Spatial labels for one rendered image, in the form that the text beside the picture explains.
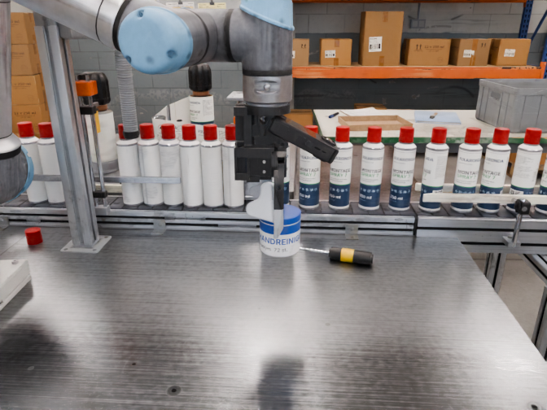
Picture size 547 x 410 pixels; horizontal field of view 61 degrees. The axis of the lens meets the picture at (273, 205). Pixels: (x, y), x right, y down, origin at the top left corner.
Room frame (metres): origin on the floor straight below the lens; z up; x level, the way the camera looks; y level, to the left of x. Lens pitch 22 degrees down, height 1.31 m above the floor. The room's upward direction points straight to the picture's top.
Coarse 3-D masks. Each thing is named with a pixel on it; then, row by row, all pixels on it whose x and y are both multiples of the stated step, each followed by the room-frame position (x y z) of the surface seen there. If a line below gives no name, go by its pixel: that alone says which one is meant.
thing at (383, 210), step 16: (112, 208) 1.08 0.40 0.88; (128, 208) 1.07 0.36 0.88; (144, 208) 1.07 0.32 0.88; (160, 208) 1.07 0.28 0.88; (176, 208) 1.07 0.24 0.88; (192, 208) 1.07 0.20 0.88; (208, 208) 1.07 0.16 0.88; (224, 208) 1.07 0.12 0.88; (240, 208) 1.07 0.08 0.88; (320, 208) 1.07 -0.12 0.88; (352, 208) 1.07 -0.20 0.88; (384, 208) 1.07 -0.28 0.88
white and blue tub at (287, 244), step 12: (288, 216) 0.69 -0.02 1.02; (300, 216) 0.71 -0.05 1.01; (264, 228) 0.70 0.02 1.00; (288, 228) 0.69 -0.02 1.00; (264, 240) 0.70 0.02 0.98; (276, 240) 0.68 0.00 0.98; (288, 240) 0.69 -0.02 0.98; (264, 252) 0.70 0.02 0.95; (276, 252) 0.68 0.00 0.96; (288, 252) 0.69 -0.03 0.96
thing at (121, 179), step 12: (36, 180) 1.09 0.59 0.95; (48, 180) 1.08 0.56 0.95; (60, 180) 1.08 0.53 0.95; (96, 180) 1.08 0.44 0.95; (108, 180) 1.08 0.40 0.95; (120, 180) 1.07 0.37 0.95; (132, 180) 1.07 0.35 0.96; (144, 180) 1.07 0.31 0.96; (156, 180) 1.07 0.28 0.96; (168, 180) 1.07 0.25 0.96; (180, 180) 1.07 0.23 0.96
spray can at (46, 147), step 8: (40, 128) 1.11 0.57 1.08; (48, 128) 1.11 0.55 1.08; (40, 136) 1.11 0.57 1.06; (48, 136) 1.11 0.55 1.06; (40, 144) 1.10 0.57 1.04; (48, 144) 1.10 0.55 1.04; (40, 152) 1.10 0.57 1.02; (48, 152) 1.10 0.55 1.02; (48, 160) 1.10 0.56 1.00; (56, 160) 1.11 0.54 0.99; (48, 168) 1.10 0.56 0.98; (56, 168) 1.11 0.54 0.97; (48, 184) 1.10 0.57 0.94; (56, 184) 1.10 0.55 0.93; (48, 192) 1.10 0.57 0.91; (56, 192) 1.10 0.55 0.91; (48, 200) 1.11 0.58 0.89; (56, 200) 1.10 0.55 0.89; (64, 200) 1.11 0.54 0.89
